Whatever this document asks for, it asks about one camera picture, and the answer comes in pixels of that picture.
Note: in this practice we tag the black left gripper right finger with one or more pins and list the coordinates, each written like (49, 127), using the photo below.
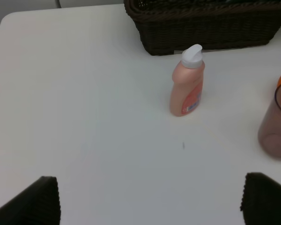
(261, 200)

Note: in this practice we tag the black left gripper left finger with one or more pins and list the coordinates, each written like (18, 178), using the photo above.
(38, 204)

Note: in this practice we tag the translucent purple plastic cup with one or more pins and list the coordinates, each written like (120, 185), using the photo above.
(269, 134)

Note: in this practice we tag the pink bottle white cap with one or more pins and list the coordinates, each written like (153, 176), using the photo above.
(187, 81)

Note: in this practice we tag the dark brown wicker basket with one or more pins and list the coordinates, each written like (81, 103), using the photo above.
(166, 26)

